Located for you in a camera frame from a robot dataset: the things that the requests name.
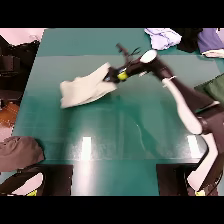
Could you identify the lavender garment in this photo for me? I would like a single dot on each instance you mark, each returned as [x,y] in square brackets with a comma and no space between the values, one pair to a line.
[163,37]

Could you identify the green garment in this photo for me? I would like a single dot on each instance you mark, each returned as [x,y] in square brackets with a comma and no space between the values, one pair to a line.
[213,88]

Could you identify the purple garment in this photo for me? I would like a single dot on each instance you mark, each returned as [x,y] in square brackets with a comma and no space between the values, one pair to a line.
[210,39]

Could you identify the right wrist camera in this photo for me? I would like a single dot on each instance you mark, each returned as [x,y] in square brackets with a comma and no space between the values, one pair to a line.
[124,51]

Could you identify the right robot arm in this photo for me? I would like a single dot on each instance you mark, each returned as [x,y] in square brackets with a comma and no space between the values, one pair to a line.
[186,111]

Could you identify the white T-shirt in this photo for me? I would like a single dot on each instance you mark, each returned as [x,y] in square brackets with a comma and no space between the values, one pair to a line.
[85,88]

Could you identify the white garment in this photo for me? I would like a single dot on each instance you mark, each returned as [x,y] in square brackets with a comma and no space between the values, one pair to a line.
[215,53]

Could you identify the black garment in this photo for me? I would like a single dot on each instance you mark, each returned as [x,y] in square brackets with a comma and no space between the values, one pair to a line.
[190,38]

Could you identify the brown garment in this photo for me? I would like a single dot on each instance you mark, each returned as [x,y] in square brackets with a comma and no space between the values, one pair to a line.
[18,152]

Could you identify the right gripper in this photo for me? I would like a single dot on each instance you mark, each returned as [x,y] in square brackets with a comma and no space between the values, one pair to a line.
[120,73]

